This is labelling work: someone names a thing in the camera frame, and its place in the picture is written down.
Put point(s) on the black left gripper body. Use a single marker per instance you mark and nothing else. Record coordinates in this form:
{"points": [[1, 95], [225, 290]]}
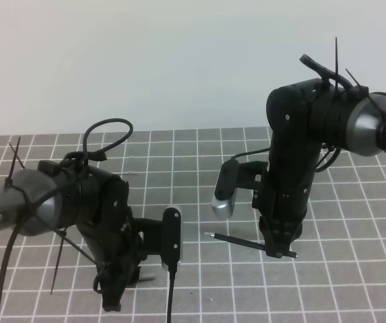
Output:
{"points": [[109, 230]]}

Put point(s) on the black clear pen cap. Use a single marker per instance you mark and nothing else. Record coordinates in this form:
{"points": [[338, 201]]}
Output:
{"points": [[144, 275]]}

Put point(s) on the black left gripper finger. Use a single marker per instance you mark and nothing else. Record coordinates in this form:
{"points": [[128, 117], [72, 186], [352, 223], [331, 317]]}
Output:
{"points": [[116, 277]]}

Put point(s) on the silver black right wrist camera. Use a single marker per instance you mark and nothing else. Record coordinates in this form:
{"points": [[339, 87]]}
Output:
{"points": [[225, 191]]}

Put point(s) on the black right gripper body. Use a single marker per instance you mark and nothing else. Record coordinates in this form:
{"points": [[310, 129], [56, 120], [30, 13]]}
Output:
{"points": [[293, 157]]}

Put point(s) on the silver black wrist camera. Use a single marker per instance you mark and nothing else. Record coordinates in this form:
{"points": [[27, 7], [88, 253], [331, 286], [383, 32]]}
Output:
{"points": [[225, 191], [172, 242]]}

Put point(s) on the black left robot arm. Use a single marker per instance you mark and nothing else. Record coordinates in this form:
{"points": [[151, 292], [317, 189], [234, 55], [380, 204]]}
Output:
{"points": [[39, 202]]}

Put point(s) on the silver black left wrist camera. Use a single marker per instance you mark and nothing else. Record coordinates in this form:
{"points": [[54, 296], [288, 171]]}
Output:
{"points": [[172, 242]]}

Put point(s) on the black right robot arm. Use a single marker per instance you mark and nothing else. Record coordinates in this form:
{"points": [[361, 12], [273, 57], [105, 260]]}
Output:
{"points": [[348, 118]]}

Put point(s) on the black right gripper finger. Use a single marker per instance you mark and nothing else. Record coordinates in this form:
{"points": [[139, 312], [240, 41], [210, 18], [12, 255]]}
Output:
{"points": [[270, 248], [283, 248]]}

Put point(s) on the black pen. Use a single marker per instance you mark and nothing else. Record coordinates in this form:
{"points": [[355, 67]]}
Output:
{"points": [[250, 244]]}

